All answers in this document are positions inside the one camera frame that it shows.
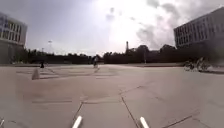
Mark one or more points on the robot's own part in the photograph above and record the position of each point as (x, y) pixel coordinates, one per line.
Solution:
(144, 122)
(77, 122)

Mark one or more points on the person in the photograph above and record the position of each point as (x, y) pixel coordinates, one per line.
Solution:
(95, 61)
(42, 64)

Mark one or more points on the lamp pole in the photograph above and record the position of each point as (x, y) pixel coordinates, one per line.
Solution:
(50, 46)

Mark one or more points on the grey paved square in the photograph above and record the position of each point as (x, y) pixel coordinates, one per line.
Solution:
(110, 86)

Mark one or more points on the grey building with window grid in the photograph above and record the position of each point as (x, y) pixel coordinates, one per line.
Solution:
(200, 31)

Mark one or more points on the pale building with window rows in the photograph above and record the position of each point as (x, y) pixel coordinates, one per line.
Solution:
(10, 36)

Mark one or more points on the row of dark trees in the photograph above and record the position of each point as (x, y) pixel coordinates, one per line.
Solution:
(133, 56)

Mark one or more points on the tall thin tower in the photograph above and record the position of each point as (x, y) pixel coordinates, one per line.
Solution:
(127, 46)

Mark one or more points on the row of parked bicycles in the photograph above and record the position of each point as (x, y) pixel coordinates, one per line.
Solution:
(197, 65)

